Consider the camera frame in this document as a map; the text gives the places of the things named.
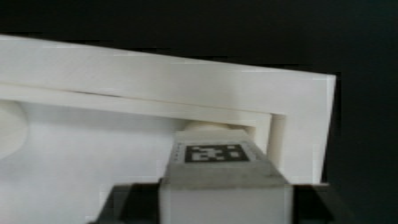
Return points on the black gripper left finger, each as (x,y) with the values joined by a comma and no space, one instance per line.
(130,206)

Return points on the white table leg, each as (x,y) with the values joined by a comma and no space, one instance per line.
(223,187)

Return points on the white square tabletop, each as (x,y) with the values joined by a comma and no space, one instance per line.
(73,151)

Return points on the white U-shaped obstacle fence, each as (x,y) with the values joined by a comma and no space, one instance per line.
(98,78)

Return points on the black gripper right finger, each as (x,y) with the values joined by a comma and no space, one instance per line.
(319,206)

